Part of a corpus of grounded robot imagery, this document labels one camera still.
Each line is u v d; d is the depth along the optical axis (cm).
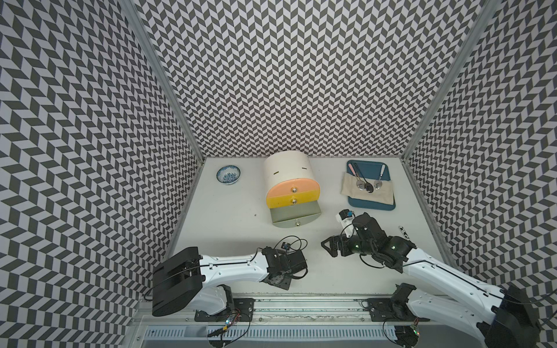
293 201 86
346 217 70
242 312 72
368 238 59
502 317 39
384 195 102
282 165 86
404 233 91
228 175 110
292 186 82
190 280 40
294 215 91
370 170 113
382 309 74
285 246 75
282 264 61
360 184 105
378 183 105
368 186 106
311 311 74
